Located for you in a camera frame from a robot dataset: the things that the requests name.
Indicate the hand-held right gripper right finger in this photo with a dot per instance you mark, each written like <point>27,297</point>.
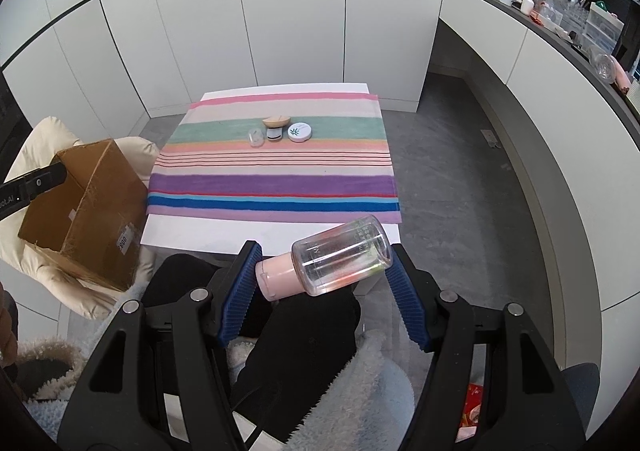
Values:
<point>407,301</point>

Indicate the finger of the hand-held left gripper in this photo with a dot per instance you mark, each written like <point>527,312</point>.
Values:
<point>45,181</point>

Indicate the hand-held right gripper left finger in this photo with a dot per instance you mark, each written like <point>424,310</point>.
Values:
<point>240,291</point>

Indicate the cardboard box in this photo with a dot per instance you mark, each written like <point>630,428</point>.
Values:
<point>85,211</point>

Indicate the clear bottle pink cap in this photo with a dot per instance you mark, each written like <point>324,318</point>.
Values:
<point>340,256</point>

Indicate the small clear jar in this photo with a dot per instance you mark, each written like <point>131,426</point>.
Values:
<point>256,137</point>

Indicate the small black white jar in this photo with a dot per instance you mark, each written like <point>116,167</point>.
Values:
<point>273,134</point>

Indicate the white round compact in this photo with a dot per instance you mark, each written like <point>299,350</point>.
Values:
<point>299,132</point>

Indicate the cream padded chair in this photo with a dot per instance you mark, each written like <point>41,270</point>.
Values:
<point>40,136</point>

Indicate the person's right leg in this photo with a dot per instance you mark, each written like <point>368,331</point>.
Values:
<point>300,336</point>

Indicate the striped cloth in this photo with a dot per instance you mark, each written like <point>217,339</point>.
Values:
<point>275,186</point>

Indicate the red packet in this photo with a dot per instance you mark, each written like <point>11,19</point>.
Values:
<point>472,406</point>

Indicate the fuzzy-trimmed dark slipper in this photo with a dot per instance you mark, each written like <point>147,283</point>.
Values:
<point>45,371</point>

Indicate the white floor socket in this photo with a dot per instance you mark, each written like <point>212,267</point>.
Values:
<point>492,138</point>

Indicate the grey blue seat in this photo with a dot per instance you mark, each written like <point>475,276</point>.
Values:
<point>580,383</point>

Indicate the clear plastic dome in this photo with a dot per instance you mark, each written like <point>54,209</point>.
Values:
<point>602,66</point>

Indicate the pink plastic item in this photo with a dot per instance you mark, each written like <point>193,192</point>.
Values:
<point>622,76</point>

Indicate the small white bottle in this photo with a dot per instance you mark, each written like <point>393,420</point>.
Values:
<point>527,3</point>

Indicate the clear plastic drawer organizer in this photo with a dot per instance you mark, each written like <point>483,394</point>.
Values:
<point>602,23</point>
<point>567,11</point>

